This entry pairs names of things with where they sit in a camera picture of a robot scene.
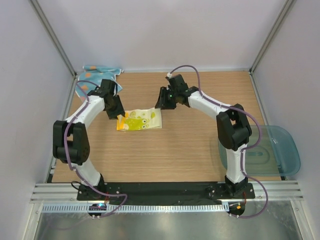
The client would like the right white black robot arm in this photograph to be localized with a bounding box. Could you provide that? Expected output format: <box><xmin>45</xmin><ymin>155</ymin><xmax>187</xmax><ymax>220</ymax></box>
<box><xmin>155</xmin><ymin>86</ymin><xmax>252</xmax><ymax>198</ymax></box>

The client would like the yellow green crocodile towel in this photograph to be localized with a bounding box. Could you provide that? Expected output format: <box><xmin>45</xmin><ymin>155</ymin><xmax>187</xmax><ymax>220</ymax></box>
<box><xmin>116</xmin><ymin>107</ymin><xmax>162</xmax><ymax>131</ymax></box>

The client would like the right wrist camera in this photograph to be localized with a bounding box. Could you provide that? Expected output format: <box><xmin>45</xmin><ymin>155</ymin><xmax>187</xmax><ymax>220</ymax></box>
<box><xmin>167</xmin><ymin>74</ymin><xmax>189</xmax><ymax>93</ymax></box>

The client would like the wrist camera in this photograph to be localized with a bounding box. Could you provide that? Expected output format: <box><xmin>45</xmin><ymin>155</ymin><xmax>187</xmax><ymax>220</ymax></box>
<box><xmin>167</xmin><ymin>74</ymin><xmax>189</xmax><ymax>93</ymax></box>
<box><xmin>97</xmin><ymin>79</ymin><xmax>118</xmax><ymax>97</ymax></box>

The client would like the white slotted cable duct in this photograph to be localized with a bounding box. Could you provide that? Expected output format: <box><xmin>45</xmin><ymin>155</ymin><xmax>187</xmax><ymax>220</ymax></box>
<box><xmin>41</xmin><ymin>202</ymin><xmax>229</xmax><ymax>214</ymax></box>

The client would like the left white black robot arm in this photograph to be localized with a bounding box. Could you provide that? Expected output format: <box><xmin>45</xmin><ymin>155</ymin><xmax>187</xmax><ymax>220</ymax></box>
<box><xmin>53</xmin><ymin>94</ymin><xmax>125</xmax><ymax>200</ymax></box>

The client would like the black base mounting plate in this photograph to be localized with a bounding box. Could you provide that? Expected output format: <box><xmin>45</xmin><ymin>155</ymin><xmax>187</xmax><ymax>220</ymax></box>
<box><xmin>77</xmin><ymin>181</ymin><xmax>255</xmax><ymax>205</ymax></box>

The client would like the blue cartoon mouse towel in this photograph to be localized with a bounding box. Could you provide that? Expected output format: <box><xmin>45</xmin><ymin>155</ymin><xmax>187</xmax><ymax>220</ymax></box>
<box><xmin>75</xmin><ymin>65</ymin><xmax>124</xmax><ymax>102</ymax></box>

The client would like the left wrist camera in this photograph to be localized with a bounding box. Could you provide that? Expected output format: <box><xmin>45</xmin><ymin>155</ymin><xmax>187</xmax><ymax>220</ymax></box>
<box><xmin>97</xmin><ymin>79</ymin><xmax>118</xmax><ymax>97</ymax></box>

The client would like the aluminium frame rail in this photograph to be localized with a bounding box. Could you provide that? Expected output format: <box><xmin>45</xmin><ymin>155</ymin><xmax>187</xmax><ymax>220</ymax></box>
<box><xmin>31</xmin><ymin>181</ymin><xmax>303</xmax><ymax>206</ymax></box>

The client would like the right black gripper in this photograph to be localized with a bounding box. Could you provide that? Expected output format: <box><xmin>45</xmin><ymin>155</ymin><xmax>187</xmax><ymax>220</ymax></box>
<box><xmin>154</xmin><ymin>87</ymin><xmax>178</xmax><ymax>111</ymax></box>

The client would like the teal transparent plastic tub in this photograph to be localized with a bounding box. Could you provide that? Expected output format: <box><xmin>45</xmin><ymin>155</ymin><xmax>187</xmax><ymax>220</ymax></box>
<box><xmin>217</xmin><ymin>124</ymin><xmax>301</xmax><ymax>177</ymax></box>

